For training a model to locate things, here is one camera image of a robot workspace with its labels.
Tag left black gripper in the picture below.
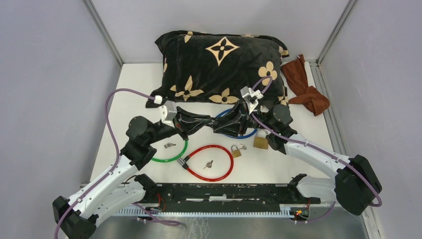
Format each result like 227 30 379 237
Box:
148 107 214 144

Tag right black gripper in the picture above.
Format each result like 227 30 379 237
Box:
212 100 275 138

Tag blue cable lock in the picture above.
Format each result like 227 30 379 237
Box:
216 109 257 139

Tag green cable lock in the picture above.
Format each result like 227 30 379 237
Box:
151 140 189 163

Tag small brass padlock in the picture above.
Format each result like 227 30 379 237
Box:
231 145 242 158

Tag large brass padlock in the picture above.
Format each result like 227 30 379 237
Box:
253 129 269 150

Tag small silver keys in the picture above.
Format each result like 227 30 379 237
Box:
164 143 176 148

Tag red cable lock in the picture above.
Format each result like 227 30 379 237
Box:
177 144 235 182

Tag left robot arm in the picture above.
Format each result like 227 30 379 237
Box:
52 106 217 239

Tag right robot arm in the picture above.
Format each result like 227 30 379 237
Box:
212 102 383 215

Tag red lock keys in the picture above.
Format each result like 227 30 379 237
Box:
204 160 213 169

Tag small padlock keys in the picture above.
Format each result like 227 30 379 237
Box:
238 143 247 150

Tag black floral pillow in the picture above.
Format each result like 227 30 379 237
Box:
151 30 289 108

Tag brown cloth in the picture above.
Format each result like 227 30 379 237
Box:
281 54 330 116

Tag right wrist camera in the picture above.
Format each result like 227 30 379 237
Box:
240 87 263 115

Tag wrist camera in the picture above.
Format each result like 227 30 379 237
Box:
159 101 177 127
240 87 263 115

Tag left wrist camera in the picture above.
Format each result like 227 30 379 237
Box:
159 101 177 127

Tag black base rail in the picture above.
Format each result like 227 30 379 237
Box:
140 183 321 213

